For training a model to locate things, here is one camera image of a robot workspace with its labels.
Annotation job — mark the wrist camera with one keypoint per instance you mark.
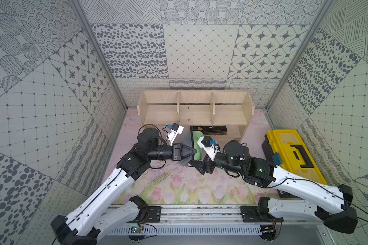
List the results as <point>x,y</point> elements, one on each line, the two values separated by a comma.
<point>209,146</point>
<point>175,130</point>

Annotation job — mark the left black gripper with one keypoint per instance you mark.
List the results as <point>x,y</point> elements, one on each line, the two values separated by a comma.
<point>177,151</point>

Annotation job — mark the light wooden bookshelf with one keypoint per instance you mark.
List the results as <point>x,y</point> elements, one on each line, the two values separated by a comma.
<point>233,109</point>

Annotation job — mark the yellow black toolbox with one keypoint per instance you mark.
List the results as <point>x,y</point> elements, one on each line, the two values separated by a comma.
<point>286,149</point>

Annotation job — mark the grey green cleaning cloth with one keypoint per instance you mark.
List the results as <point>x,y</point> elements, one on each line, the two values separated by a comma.
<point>190,140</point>

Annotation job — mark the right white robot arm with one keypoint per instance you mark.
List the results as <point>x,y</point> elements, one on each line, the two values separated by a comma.
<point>328,204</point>

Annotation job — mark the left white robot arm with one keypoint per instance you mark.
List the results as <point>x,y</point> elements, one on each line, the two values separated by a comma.
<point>88,224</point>

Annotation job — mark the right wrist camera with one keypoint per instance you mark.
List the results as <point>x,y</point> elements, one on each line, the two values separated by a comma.
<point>209,146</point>

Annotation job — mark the black book on shelf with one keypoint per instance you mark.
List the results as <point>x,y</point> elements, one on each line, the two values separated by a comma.
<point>210,130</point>

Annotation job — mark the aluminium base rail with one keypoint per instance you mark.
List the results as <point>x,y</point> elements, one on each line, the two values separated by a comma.
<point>170,220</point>

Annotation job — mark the floral pink table mat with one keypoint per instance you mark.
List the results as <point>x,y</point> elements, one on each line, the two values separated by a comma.
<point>177,184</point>

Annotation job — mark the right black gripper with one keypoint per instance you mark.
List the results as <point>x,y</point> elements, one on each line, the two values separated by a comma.
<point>201,165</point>

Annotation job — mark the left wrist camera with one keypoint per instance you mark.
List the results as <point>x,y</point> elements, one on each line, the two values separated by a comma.
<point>175,130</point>

